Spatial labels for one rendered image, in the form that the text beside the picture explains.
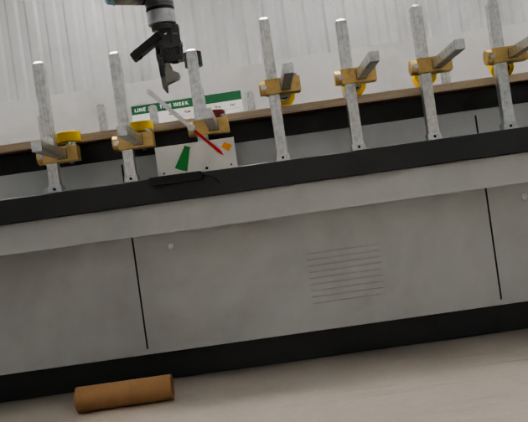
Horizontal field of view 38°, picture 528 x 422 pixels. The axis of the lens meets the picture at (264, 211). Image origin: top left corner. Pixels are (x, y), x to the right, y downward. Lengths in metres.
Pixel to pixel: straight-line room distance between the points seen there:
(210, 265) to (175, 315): 0.22
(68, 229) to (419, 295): 1.23
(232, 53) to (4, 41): 2.95
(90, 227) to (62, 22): 7.98
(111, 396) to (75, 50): 8.11
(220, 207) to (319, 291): 0.49
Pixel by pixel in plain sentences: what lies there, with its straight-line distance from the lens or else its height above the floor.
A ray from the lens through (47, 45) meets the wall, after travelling 10.49.
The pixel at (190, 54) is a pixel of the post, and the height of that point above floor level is 1.09.
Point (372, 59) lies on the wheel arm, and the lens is 2.30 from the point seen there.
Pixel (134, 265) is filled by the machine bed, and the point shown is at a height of 0.42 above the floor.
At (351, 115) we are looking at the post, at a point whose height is 0.82.
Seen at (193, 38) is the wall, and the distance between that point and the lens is 10.00.
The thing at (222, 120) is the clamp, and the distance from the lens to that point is 2.54.
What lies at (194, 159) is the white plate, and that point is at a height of 0.75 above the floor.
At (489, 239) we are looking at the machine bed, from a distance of 2.87.
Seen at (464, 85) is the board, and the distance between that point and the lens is 2.82.
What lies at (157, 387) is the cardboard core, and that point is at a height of 0.05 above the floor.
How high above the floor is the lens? 0.54
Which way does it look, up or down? level
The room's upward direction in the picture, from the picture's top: 8 degrees counter-clockwise
